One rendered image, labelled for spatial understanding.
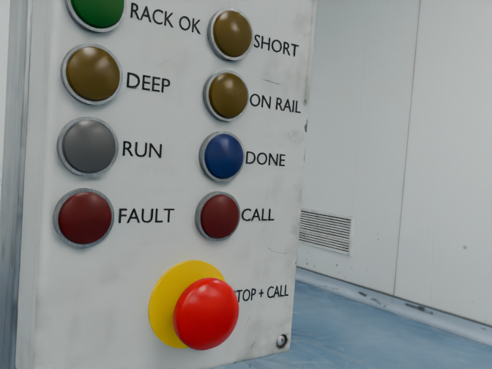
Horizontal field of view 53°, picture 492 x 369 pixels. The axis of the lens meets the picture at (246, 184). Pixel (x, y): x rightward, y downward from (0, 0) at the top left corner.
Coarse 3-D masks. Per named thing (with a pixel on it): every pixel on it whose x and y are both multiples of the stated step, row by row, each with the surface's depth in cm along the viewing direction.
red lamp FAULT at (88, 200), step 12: (84, 192) 25; (72, 204) 24; (84, 204) 24; (96, 204) 25; (60, 216) 24; (72, 216) 24; (84, 216) 24; (96, 216) 25; (108, 216) 25; (60, 228) 24; (72, 228) 24; (84, 228) 24; (96, 228) 25; (72, 240) 24; (84, 240) 25; (96, 240) 25
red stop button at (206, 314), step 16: (192, 288) 26; (208, 288) 27; (224, 288) 27; (176, 304) 26; (192, 304) 26; (208, 304) 26; (224, 304) 27; (176, 320) 26; (192, 320) 26; (208, 320) 26; (224, 320) 27; (192, 336) 26; (208, 336) 27; (224, 336) 27
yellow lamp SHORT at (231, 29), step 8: (224, 16) 28; (232, 16) 28; (240, 16) 29; (216, 24) 28; (224, 24) 28; (232, 24) 28; (240, 24) 29; (248, 24) 29; (216, 32) 28; (224, 32) 28; (232, 32) 28; (240, 32) 29; (248, 32) 29; (216, 40) 28; (224, 40) 28; (232, 40) 28; (240, 40) 29; (248, 40) 29; (224, 48) 28; (232, 48) 29; (240, 48) 29; (232, 56) 29
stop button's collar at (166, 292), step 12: (180, 264) 28; (192, 264) 29; (204, 264) 29; (168, 276) 28; (180, 276) 28; (192, 276) 29; (204, 276) 29; (216, 276) 30; (156, 288) 28; (168, 288) 28; (180, 288) 28; (252, 288) 32; (276, 288) 33; (156, 300) 28; (168, 300) 28; (156, 312) 28; (168, 312) 28; (156, 324) 28; (168, 324) 28; (168, 336) 28
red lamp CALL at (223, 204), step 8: (208, 200) 29; (216, 200) 29; (224, 200) 29; (232, 200) 30; (208, 208) 29; (216, 208) 29; (224, 208) 29; (232, 208) 29; (208, 216) 29; (216, 216) 29; (224, 216) 29; (232, 216) 30; (208, 224) 29; (216, 224) 29; (224, 224) 29; (232, 224) 30; (208, 232) 29; (216, 232) 29; (224, 232) 29
